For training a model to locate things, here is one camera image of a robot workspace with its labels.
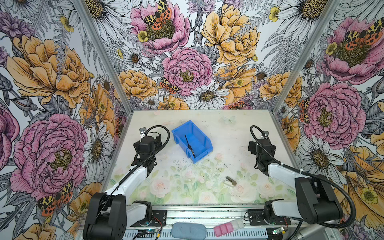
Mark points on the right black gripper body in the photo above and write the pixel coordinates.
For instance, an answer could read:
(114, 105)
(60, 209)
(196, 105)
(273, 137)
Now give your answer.
(252, 145)

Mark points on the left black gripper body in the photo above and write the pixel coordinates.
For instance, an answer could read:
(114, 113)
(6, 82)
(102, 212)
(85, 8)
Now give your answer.
(137, 146)

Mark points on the black yellow screwdriver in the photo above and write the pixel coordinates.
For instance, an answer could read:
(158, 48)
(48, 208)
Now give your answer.
(190, 147)

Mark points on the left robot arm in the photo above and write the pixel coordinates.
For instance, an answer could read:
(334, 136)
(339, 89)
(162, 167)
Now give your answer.
(109, 214)

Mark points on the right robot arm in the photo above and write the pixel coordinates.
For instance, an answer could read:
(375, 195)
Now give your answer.
(315, 202)

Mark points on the blue plastic bin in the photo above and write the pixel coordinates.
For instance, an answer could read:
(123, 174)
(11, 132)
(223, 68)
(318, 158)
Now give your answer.
(199, 141)

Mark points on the small olive metal clip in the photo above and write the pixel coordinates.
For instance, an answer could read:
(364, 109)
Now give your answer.
(231, 181)

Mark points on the small green circuit board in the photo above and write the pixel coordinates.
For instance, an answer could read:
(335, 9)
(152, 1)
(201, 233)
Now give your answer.
(149, 233)

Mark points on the pink white block pieces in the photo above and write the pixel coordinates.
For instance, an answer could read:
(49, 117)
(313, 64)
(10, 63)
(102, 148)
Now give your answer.
(228, 227)

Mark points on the blue-grey eraser sponge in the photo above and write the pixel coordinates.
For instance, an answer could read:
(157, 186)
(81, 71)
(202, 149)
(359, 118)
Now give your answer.
(189, 231)

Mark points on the silver metal cylinder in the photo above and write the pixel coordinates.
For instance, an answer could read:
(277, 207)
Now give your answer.
(312, 232)

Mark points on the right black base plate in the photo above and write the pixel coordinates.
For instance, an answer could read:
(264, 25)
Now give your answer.
(256, 217)

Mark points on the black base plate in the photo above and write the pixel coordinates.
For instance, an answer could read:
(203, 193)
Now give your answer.
(256, 217)
(157, 219)

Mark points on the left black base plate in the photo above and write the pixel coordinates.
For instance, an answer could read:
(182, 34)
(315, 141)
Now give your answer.
(157, 219)

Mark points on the aluminium front rail frame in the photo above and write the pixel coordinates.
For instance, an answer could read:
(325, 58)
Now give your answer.
(212, 216)

